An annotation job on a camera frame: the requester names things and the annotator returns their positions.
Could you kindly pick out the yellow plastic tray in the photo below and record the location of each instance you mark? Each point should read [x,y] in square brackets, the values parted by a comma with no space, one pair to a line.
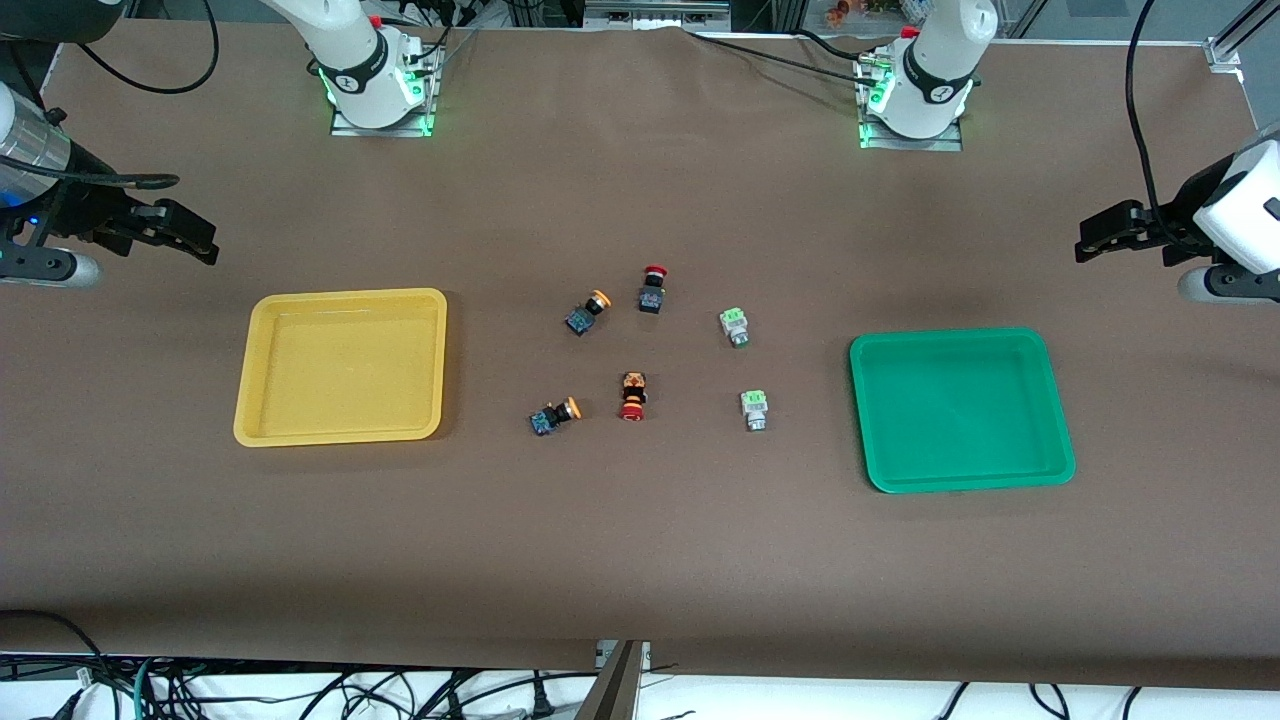
[300,420]

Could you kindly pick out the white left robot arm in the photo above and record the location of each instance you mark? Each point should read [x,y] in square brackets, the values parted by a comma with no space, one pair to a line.
[935,70]

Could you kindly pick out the orange background object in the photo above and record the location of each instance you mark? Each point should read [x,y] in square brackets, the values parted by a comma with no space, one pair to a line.
[840,10]

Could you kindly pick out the green push button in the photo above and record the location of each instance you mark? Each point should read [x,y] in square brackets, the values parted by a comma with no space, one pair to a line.
[753,403]
[733,320]

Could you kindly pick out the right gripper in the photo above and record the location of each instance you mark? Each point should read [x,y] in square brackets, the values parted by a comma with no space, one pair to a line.
[88,212]

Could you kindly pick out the aluminium corner bracket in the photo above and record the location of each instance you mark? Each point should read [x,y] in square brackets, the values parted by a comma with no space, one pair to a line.
[1225,52]

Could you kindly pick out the red button orange base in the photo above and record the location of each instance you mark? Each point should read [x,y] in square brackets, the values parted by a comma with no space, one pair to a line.
[633,405]

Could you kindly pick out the brown table cover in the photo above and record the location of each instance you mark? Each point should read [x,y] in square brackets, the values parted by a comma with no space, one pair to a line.
[640,560]

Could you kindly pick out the green plastic tray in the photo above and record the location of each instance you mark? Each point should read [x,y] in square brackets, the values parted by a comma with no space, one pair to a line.
[960,470]

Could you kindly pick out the red button black base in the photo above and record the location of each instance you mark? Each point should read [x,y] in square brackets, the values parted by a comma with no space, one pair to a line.
[651,298]

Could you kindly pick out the yellow push button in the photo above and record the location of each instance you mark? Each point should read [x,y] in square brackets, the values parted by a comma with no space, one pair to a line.
[580,321]
[545,420]

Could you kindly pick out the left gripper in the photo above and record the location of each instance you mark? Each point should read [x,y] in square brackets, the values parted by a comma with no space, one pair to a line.
[1176,226]

